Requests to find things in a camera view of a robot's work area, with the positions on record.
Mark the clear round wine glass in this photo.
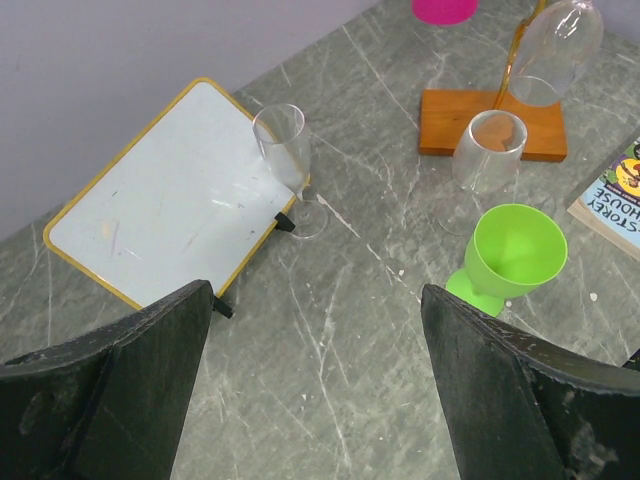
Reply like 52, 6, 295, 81
509, 1, 604, 107

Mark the pink plastic goblet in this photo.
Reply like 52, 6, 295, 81
411, 0, 479, 26

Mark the wooden rack base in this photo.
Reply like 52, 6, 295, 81
419, 89, 568, 163

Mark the black whiteboard stand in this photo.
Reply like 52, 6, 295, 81
213, 212, 296, 319

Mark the gold wire glass rack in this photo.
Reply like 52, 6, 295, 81
492, 0, 549, 110

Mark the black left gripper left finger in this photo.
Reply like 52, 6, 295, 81
1, 280, 213, 479

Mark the treehouse story book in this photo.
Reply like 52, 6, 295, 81
568, 138, 639, 260

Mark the yellow framed whiteboard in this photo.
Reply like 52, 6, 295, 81
43, 77, 295, 309

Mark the clear tall wine glass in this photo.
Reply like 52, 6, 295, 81
253, 103, 328, 240

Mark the green plastic goblet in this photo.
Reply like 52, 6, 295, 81
445, 203, 568, 316

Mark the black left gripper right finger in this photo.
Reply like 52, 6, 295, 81
421, 284, 639, 479

